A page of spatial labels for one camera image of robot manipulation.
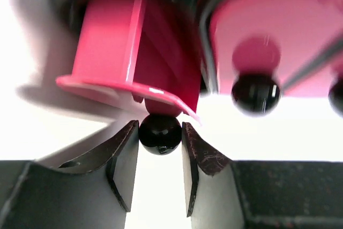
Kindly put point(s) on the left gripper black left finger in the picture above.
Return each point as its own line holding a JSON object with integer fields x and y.
{"x": 93, "y": 190}

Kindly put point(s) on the pink drawer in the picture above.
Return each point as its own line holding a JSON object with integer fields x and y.
{"x": 337, "y": 95}
{"x": 263, "y": 50}
{"x": 139, "y": 55}

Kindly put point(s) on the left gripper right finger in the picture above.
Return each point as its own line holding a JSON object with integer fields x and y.
{"x": 222, "y": 193}

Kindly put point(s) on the pink bottom drawer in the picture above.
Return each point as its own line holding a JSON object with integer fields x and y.
{"x": 139, "y": 55}

